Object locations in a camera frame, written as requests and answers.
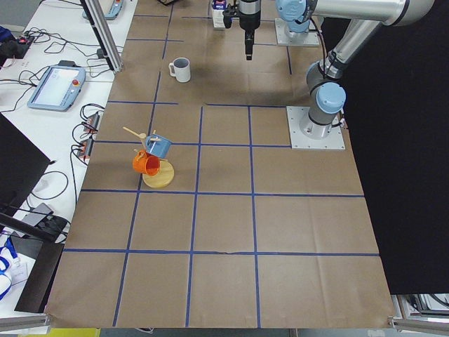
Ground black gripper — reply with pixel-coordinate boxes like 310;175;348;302
238;0;261;60

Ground blue white milk carton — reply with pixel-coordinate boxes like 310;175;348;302
211;0;227;29

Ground white mug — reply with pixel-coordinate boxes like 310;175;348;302
168;57;191;83

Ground blue teach pendant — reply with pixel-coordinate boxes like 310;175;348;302
99;0;124;20
27;65;86;112

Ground blue mug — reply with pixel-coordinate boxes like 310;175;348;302
145;133;172;159

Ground wooden mug tree stand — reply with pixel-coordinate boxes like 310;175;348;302
123;126;175;188

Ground orange mug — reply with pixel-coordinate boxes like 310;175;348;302
132;150;160;176

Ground black monitor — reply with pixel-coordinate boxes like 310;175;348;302
1;116;50;216

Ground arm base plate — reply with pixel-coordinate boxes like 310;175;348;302
286;106;345;150
274;18;321;47

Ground aluminium frame post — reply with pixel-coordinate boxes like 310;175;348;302
80;0;123;74

